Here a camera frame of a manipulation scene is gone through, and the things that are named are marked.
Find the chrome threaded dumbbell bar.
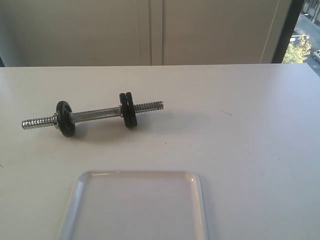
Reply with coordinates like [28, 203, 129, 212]
[21, 101, 164, 130]

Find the white rectangular tray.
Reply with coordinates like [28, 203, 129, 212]
[59, 171, 208, 240]

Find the black window frame post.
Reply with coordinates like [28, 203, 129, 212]
[271, 0, 305, 64]

